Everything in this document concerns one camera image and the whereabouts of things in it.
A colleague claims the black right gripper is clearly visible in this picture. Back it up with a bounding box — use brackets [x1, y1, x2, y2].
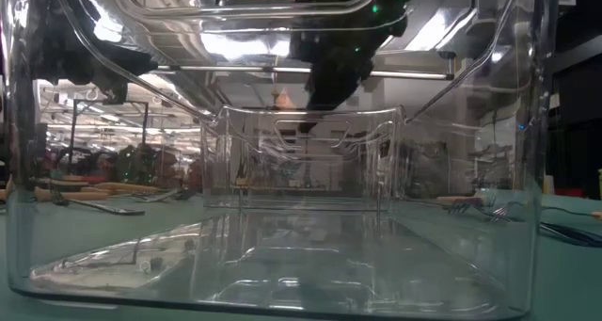
[290, 22, 408, 134]

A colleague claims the iridescent fork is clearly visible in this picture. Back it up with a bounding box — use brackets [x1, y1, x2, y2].
[448, 201, 549, 232]

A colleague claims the clear plastic bin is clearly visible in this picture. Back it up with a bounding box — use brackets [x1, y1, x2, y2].
[200, 104, 408, 215]
[248, 130, 382, 204]
[2, 0, 563, 321]

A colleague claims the long ceiling tube light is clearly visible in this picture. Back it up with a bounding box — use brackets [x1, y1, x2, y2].
[154, 64, 456, 82]

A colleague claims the green table mat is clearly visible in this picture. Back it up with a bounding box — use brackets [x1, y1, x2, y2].
[0, 188, 602, 321]

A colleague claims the black metal frame stand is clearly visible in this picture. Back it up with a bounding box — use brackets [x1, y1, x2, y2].
[69, 99, 151, 165]

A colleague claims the wooden table with black frame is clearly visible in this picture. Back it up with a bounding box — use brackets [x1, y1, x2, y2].
[27, 177, 90, 190]

